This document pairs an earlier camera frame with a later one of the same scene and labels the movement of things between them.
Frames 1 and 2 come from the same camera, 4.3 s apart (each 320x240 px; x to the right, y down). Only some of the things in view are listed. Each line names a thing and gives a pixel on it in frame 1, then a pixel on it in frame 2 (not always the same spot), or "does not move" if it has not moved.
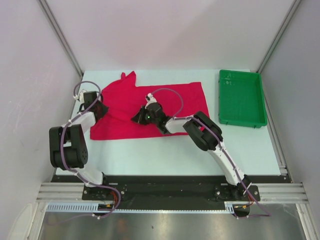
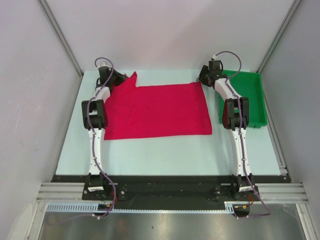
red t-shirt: x=124 y=99 does not move
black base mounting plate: x=172 y=188 does not move
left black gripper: x=105 y=109 -> x=120 y=76
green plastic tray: x=241 y=99 does not move
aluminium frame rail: x=270 y=193 does not move
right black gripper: x=139 y=117 -> x=205 y=69
